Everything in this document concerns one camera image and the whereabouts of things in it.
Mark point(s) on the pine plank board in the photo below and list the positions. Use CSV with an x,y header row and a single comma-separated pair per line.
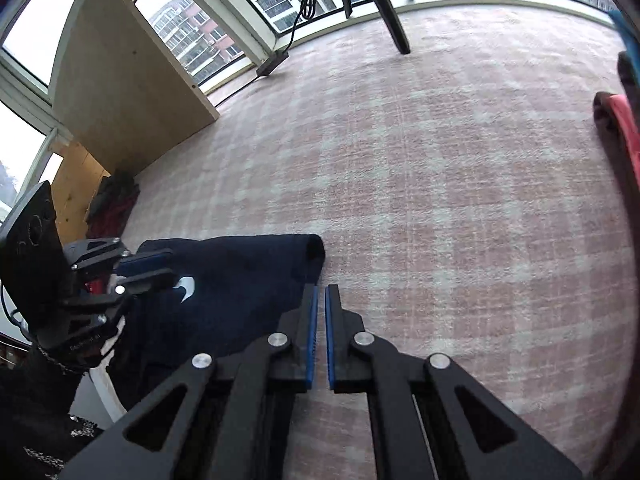
x,y
75,185

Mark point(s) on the black tripod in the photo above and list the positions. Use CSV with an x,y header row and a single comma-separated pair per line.
x,y
395,25

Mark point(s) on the brown folded garment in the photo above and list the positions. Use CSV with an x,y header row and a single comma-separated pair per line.
x,y
605,120

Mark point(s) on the pink folded garment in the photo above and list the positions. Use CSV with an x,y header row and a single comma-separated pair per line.
x,y
627,125

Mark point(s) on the blue folded garment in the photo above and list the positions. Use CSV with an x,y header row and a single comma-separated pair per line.
x,y
622,27

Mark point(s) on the person's black sparkly garment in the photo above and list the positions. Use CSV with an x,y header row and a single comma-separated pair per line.
x,y
30,400

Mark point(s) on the white window frame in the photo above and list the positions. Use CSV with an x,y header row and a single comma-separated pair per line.
x,y
227,10

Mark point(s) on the navy blue garment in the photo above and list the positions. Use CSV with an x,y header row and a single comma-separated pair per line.
x,y
240,290

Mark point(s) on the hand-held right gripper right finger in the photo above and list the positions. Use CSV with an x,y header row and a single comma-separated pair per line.
x,y
330,340

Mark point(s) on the large light wooden board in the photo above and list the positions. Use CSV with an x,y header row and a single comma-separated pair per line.
x,y
130,100

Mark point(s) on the dark grey folded garment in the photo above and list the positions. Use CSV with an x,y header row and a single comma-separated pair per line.
x,y
630,67

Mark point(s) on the dark red garment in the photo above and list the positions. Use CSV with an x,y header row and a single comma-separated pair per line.
x,y
110,220

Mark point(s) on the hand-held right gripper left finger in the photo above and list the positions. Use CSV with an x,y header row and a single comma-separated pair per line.
x,y
311,340

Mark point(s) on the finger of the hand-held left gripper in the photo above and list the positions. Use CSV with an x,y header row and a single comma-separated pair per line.
x,y
145,262
145,281

